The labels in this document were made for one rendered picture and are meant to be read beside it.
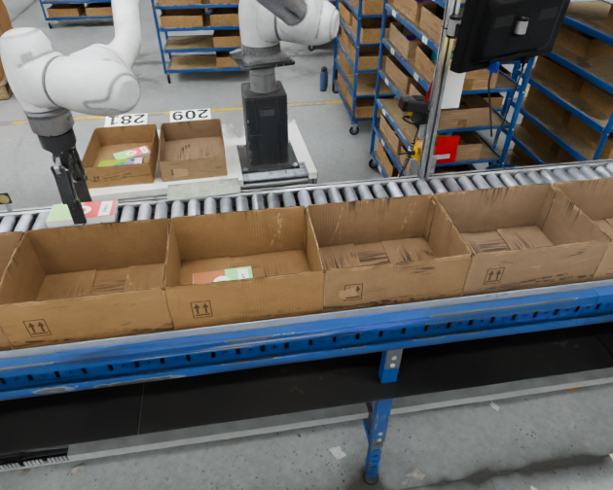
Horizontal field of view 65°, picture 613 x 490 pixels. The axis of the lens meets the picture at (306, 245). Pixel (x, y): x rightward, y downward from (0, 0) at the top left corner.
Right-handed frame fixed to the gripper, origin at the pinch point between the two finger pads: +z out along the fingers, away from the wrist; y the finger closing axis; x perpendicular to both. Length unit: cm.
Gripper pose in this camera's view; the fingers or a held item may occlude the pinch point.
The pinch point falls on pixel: (81, 204)
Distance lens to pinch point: 134.5
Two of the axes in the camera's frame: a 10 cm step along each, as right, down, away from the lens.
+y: -1.6, -6.2, 7.7
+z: 0.0, 7.8, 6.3
